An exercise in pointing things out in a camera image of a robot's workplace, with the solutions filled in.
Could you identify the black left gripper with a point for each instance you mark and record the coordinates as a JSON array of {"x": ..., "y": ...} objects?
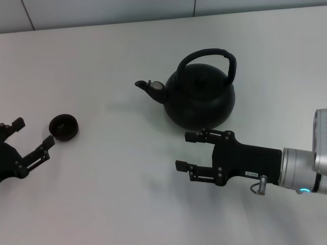
[{"x": 9, "y": 163}]

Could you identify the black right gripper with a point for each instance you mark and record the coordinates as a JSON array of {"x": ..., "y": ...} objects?
[{"x": 250, "y": 160}]

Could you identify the small dark teacup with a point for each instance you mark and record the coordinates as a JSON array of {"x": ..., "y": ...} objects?
[{"x": 64, "y": 127}]

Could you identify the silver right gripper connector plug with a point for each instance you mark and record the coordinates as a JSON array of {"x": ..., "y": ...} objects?
[{"x": 261, "y": 185}]

